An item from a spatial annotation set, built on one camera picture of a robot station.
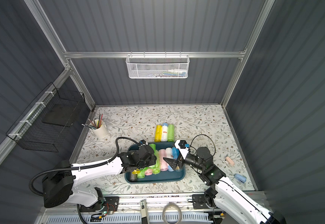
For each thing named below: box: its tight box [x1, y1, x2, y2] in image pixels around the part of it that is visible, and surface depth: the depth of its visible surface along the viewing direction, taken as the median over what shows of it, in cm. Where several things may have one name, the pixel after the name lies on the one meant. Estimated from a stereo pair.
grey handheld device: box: [139, 199, 150, 224], surface depth 69 cm
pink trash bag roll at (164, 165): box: [158, 148, 169, 172], surface depth 86 cm
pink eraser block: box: [225, 156, 235, 167], surface depth 88 cm
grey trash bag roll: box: [129, 173, 138, 182], surface depth 82 cm
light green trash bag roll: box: [167, 124, 175, 142], surface depth 101 cm
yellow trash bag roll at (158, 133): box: [154, 124, 163, 143], surface depth 101 cm
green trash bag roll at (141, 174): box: [136, 169, 146, 179], surface depth 82 cm
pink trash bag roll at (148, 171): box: [144, 168, 153, 176], surface depth 82 cm
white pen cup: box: [89, 119, 108, 139], surface depth 98 cm
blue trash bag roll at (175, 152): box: [171, 146, 180, 161], surface depth 90 cm
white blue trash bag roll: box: [161, 122, 169, 142], surface depth 101 cm
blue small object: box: [233, 173, 248, 184], surface depth 83 cm
